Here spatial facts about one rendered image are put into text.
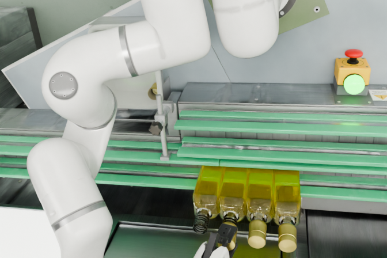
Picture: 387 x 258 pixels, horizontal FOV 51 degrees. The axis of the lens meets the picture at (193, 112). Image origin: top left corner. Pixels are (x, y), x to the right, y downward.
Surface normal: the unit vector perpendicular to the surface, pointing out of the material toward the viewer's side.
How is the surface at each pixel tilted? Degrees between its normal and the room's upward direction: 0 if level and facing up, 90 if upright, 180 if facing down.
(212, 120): 90
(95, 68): 50
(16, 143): 90
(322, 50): 0
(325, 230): 90
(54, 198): 35
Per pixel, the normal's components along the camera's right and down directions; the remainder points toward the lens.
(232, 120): -0.07, -0.89
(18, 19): 0.98, 0.03
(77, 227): 0.02, -0.28
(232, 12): -0.40, 0.48
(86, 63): 0.42, -0.08
